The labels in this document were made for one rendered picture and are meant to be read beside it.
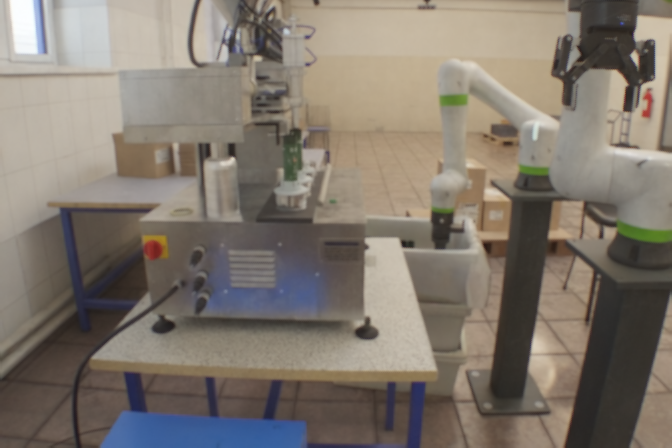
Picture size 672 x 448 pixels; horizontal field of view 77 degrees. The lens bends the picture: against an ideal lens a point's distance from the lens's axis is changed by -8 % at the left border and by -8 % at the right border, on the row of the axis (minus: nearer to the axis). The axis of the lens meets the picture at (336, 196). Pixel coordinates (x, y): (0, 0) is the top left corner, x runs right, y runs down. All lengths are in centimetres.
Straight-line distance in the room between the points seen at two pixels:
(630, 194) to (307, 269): 72
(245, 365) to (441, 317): 108
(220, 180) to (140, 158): 188
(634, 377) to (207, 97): 118
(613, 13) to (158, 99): 81
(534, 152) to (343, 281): 99
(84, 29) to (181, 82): 258
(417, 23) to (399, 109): 207
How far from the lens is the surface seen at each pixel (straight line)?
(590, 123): 112
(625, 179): 113
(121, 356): 109
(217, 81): 96
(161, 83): 100
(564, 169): 113
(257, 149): 128
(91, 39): 351
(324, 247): 97
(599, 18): 71
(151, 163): 280
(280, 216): 95
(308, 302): 102
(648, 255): 117
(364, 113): 1132
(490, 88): 197
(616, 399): 135
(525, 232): 182
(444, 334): 195
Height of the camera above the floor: 132
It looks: 15 degrees down
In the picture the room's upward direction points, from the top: straight up
